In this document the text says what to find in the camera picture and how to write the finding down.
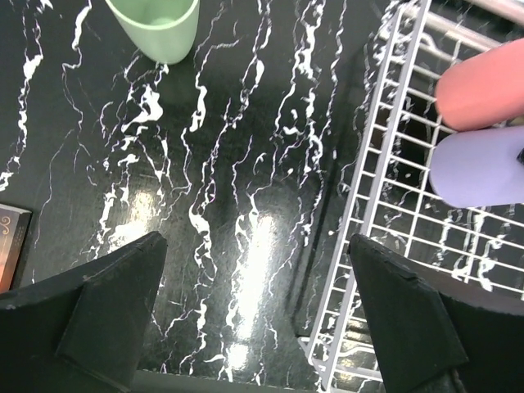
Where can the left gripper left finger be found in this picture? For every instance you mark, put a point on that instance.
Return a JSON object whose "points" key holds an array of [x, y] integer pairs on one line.
{"points": [[82, 330]]}

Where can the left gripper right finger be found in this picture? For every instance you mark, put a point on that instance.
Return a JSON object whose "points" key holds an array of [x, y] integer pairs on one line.
{"points": [[434, 333]]}

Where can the white wire dish rack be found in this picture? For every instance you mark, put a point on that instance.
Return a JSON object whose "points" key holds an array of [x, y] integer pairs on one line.
{"points": [[388, 193]]}

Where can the purple plastic cup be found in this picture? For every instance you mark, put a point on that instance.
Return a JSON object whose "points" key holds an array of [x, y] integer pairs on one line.
{"points": [[479, 168]]}

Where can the green plastic cup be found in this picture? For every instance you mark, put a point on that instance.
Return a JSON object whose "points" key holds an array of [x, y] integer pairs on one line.
{"points": [[163, 30]]}

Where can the tale of two cities book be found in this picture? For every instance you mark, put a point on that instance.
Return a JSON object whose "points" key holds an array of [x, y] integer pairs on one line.
{"points": [[14, 226]]}

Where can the black marble mat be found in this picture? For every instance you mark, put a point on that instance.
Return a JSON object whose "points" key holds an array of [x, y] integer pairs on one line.
{"points": [[249, 157]]}

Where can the pink plastic cup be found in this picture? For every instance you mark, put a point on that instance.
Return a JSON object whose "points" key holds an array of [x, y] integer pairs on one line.
{"points": [[484, 90]]}

